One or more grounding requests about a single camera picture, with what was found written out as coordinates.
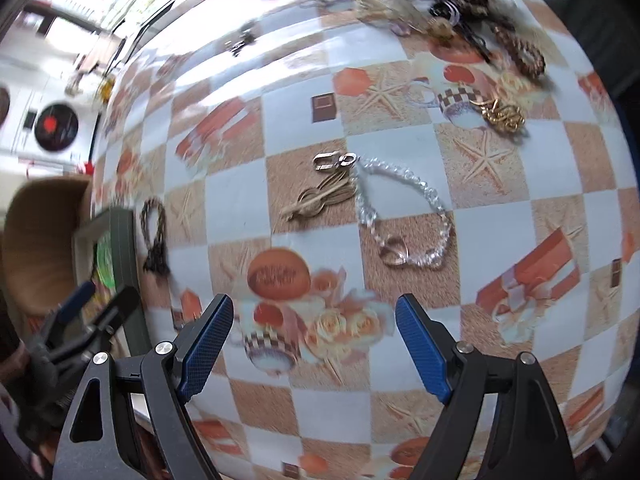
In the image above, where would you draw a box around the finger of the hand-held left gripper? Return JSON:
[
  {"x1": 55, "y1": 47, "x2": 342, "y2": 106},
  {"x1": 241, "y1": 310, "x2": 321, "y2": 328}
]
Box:
[
  {"x1": 50, "y1": 281, "x2": 97, "y2": 330},
  {"x1": 82, "y1": 286, "x2": 142, "y2": 336}
]

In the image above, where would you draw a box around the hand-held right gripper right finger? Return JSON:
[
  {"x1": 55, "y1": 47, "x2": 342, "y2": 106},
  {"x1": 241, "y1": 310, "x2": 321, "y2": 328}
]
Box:
[{"x1": 395, "y1": 294, "x2": 576, "y2": 480}]

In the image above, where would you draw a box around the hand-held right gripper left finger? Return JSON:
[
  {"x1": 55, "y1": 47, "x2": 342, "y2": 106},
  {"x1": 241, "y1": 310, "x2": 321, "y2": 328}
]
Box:
[{"x1": 52, "y1": 294, "x2": 235, "y2": 480}]

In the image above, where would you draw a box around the grey cardboard box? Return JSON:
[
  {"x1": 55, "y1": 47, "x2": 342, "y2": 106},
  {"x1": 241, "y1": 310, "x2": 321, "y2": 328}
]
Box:
[{"x1": 72, "y1": 207, "x2": 153, "y2": 358}]

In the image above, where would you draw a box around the green bangle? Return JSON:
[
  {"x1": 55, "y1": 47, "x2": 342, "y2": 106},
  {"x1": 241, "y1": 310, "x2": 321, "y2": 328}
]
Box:
[{"x1": 92, "y1": 232, "x2": 117, "y2": 286}]

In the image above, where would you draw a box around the clear crystal bead bracelet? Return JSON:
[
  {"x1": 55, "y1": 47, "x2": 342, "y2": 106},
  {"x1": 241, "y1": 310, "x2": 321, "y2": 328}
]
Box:
[{"x1": 352, "y1": 156, "x2": 454, "y2": 269}]

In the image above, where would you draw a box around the gold key charm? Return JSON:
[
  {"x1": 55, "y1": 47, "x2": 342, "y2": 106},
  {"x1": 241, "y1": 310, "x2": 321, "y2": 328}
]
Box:
[{"x1": 280, "y1": 151, "x2": 359, "y2": 222}]

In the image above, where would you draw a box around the brown padded chair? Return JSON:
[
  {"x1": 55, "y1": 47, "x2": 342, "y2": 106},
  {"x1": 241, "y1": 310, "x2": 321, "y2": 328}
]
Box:
[{"x1": 0, "y1": 177, "x2": 96, "y2": 318}]

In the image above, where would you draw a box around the checkered printed tablecloth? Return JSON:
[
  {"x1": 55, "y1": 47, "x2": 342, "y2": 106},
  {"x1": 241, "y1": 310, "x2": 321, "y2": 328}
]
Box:
[{"x1": 90, "y1": 0, "x2": 636, "y2": 480}]

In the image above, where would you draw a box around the white washing machine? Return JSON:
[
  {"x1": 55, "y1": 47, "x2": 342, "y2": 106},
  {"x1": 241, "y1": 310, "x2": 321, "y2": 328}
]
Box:
[{"x1": 10, "y1": 80, "x2": 103, "y2": 161}]

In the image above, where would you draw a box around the small dark charm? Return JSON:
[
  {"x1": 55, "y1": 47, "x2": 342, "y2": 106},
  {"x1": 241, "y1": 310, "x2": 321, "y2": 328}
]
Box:
[{"x1": 225, "y1": 22, "x2": 257, "y2": 57}]

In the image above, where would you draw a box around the braided bracelet with black bow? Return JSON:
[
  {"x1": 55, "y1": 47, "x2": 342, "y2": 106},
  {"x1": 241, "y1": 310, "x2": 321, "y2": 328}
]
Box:
[{"x1": 140, "y1": 197, "x2": 172, "y2": 276}]

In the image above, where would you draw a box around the leopard print hair tie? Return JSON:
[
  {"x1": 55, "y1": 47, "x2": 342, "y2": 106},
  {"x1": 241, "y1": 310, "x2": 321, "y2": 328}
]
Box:
[{"x1": 492, "y1": 21, "x2": 547, "y2": 80}]

